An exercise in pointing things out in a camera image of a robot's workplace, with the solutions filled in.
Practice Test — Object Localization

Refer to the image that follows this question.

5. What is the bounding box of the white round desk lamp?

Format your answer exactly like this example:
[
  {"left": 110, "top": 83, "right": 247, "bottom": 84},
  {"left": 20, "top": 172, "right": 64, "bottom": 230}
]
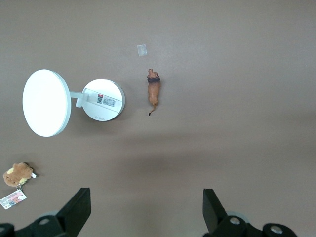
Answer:
[{"left": 22, "top": 69, "right": 126, "bottom": 138}]

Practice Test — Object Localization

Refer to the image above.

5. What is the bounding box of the brown plush keychain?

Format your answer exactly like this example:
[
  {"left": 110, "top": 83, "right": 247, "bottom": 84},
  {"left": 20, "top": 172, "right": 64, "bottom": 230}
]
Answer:
[{"left": 0, "top": 161, "right": 38, "bottom": 210}]

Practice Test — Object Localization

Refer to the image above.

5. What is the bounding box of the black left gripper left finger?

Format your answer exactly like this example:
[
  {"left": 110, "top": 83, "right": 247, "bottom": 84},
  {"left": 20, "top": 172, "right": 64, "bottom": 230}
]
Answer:
[{"left": 0, "top": 187, "right": 92, "bottom": 237}]

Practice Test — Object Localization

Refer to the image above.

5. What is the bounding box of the clear tape piece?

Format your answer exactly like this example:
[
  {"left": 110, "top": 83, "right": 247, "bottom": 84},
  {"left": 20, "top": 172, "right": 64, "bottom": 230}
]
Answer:
[{"left": 136, "top": 44, "right": 148, "bottom": 57}]

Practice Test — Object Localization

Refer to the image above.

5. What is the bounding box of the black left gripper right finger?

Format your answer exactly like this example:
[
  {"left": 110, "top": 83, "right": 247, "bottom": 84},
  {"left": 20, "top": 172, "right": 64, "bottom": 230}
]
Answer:
[{"left": 202, "top": 188, "right": 297, "bottom": 237}]

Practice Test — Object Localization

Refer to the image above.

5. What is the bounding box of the brown lion figurine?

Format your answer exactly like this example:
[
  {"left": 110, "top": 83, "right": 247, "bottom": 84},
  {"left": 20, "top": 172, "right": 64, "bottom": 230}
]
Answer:
[{"left": 147, "top": 69, "right": 162, "bottom": 117}]

